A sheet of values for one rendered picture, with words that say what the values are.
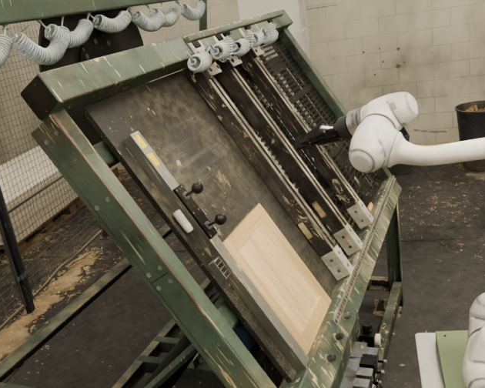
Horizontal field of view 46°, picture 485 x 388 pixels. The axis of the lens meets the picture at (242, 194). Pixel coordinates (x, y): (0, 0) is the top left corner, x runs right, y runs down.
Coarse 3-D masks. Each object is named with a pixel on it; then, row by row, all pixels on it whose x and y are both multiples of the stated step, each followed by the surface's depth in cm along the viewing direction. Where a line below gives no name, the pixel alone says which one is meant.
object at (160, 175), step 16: (128, 144) 182; (144, 160) 182; (160, 160) 185; (160, 176) 182; (176, 208) 184; (192, 224) 184; (208, 240) 184; (224, 256) 185; (240, 272) 187; (240, 288) 186; (256, 288) 190; (256, 304) 186; (272, 320) 187; (272, 336) 188; (288, 336) 189; (288, 352) 188; (304, 352) 192; (304, 368) 188
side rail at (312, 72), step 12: (288, 36) 340; (288, 48) 343; (300, 48) 345; (300, 60) 342; (312, 72) 342; (324, 84) 345; (324, 96) 345; (324, 108) 348; (336, 108) 345; (336, 120) 347; (384, 168) 350
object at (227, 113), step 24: (192, 48) 226; (192, 72) 232; (216, 72) 231; (216, 96) 232; (240, 120) 234; (240, 144) 236; (264, 168) 236; (288, 192) 236; (312, 216) 240; (312, 240) 240; (336, 264) 240
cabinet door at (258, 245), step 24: (264, 216) 221; (240, 240) 200; (264, 240) 213; (240, 264) 193; (264, 264) 205; (288, 264) 217; (264, 288) 197; (288, 288) 209; (312, 288) 221; (288, 312) 201; (312, 312) 212; (312, 336) 204
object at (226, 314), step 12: (288, 72) 339; (252, 84) 288; (288, 84) 340; (312, 108) 340; (96, 144) 178; (108, 156) 179; (336, 156) 325; (324, 180) 295; (216, 300) 194; (228, 312) 185
